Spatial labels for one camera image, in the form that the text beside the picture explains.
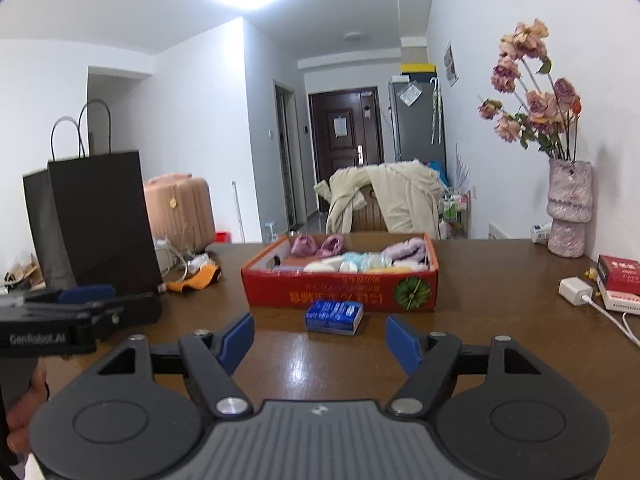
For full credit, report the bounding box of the yellow black box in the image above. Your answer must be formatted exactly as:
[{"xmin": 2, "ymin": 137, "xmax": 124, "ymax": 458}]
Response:
[{"xmin": 401, "ymin": 62, "xmax": 437, "ymax": 82}]

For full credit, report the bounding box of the person's left hand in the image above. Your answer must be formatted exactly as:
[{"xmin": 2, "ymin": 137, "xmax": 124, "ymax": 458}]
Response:
[{"xmin": 7, "ymin": 360, "xmax": 49, "ymax": 455}]

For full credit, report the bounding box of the wall poster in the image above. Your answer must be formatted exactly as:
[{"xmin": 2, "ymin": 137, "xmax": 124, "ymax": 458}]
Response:
[{"xmin": 444, "ymin": 39, "xmax": 460, "ymax": 88}]

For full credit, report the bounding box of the lilac fluffy towel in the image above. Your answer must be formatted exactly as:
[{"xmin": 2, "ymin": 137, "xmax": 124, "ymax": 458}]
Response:
[{"xmin": 382, "ymin": 239, "xmax": 427, "ymax": 265}]

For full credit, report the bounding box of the grey fridge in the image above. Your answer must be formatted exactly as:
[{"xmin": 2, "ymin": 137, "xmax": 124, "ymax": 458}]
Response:
[{"xmin": 389, "ymin": 79, "xmax": 447, "ymax": 166}]

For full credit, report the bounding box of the blue tissue pack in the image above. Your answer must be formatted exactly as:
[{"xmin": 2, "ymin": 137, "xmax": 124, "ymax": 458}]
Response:
[{"xmin": 305, "ymin": 300, "xmax": 363, "ymax": 335}]

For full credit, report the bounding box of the red cardboard box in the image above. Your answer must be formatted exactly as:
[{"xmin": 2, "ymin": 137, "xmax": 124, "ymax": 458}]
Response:
[{"xmin": 241, "ymin": 232, "xmax": 441, "ymax": 313}]

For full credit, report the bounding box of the dark brown entrance door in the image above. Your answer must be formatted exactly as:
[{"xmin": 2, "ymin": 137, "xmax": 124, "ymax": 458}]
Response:
[{"xmin": 308, "ymin": 87, "xmax": 385, "ymax": 183}]

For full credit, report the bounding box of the dark side door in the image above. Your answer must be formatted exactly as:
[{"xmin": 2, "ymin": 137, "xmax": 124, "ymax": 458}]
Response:
[{"xmin": 274, "ymin": 79, "xmax": 307, "ymax": 228}]

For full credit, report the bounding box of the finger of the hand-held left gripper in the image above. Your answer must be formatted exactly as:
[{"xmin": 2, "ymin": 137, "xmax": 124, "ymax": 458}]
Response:
[
  {"xmin": 90, "ymin": 292, "xmax": 163, "ymax": 346},
  {"xmin": 22, "ymin": 285, "xmax": 118, "ymax": 307}
]

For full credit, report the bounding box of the dried rose bouquet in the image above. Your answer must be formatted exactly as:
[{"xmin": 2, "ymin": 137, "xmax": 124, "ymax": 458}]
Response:
[{"xmin": 477, "ymin": 18, "xmax": 583, "ymax": 161}]

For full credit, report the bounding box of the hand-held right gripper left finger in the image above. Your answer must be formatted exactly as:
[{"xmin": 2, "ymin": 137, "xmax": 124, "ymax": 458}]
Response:
[{"xmin": 80, "ymin": 312, "xmax": 255, "ymax": 420}]

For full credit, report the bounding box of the white umbrella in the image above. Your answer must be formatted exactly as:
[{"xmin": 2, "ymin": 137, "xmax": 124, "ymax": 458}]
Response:
[{"xmin": 430, "ymin": 77, "xmax": 444, "ymax": 146}]

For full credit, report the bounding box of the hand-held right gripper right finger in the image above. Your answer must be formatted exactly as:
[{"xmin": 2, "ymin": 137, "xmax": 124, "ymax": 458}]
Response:
[{"xmin": 386, "ymin": 314, "xmax": 556, "ymax": 418}]

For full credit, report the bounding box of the brown chair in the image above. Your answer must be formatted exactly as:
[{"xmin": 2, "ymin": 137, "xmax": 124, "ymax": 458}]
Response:
[{"xmin": 352, "ymin": 185, "xmax": 390, "ymax": 233}]

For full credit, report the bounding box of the white charger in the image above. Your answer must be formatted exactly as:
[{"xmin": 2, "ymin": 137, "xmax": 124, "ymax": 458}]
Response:
[{"xmin": 558, "ymin": 276, "xmax": 594, "ymax": 307}]

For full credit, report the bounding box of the metal rack with bottles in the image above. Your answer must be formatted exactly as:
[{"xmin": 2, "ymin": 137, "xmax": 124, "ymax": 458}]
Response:
[{"xmin": 438, "ymin": 187, "xmax": 471, "ymax": 241}]

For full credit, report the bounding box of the pink suitcase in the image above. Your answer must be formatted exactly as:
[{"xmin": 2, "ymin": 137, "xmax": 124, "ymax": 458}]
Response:
[{"xmin": 143, "ymin": 174, "xmax": 217, "ymax": 253}]

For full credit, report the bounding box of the pink textured vase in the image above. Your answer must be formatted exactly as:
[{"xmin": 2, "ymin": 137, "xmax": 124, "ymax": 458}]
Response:
[{"xmin": 546, "ymin": 159, "xmax": 593, "ymax": 259}]

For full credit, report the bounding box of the white cable bundle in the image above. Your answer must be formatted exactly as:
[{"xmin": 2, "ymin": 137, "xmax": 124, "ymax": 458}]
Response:
[{"xmin": 155, "ymin": 237, "xmax": 213, "ymax": 281}]

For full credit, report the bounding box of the white box with red label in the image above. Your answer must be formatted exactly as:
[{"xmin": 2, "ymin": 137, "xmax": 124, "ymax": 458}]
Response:
[{"xmin": 597, "ymin": 287, "xmax": 640, "ymax": 317}]

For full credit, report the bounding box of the white charger cable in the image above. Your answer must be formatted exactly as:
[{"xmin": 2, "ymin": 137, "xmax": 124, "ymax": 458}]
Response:
[{"xmin": 582, "ymin": 297, "xmax": 640, "ymax": 350}]

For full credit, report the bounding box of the black paper bag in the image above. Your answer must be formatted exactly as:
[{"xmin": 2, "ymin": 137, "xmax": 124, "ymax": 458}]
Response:
[{"xmin": 22, "ymin": 100, "xmax": 163, "ymax": 326}]

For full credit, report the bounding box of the beige coat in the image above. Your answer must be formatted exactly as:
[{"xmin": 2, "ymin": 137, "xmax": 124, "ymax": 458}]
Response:
[{"xmin": 314, "ymin": 160, "xmax": 446, "ymax": 235}]

